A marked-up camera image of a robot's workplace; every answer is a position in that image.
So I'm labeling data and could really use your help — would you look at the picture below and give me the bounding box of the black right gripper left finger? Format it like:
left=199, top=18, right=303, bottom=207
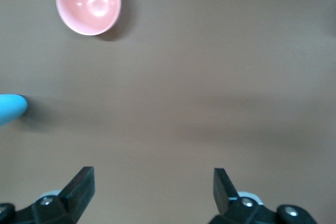
left=0, top=166, right=96, bottom=224

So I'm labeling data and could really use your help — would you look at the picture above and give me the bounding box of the blue plastic cup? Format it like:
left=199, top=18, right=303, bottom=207
left=0, top=94, right=29, bottom=127

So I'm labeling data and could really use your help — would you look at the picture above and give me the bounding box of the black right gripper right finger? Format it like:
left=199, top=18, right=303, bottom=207
left=208, top=168, right=319, bottom=224

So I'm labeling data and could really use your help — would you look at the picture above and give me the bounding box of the pink bowl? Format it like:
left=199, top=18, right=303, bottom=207
left=56, top=0, right=122, bottom=36

